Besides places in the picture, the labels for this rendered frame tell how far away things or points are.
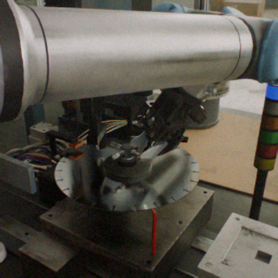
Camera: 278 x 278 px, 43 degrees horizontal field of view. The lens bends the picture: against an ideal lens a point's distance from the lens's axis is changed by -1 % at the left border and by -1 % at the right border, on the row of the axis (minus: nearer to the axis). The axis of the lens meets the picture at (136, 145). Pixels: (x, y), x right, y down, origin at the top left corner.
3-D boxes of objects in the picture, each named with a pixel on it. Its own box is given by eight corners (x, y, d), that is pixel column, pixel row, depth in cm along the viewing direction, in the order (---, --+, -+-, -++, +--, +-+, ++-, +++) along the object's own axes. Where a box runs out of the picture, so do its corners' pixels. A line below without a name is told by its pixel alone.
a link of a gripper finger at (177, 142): (147, 144, 76) (169, 116, 71) (153, 144, 77) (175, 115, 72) (161, 161, 74) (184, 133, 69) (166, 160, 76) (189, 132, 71)
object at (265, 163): (276, 164, 79) (278, 152, 77) (271, 173, 75) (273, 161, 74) (256, 159, 81) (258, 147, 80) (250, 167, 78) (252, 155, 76)
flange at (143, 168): (108, 154, 87) (107, 144, 86) (152, 156, 86) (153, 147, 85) (98, 178, 77) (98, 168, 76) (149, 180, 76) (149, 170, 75)
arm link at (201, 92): (201, 57, 68) (229, 86, 65) (187, 76, 70) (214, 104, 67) (179, 56, 62) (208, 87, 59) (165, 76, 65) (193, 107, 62)
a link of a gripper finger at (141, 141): (116, 152, 77) (137, 123, 71) (134, 148, 81) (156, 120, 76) (124, 163, 76) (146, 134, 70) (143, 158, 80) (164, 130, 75)
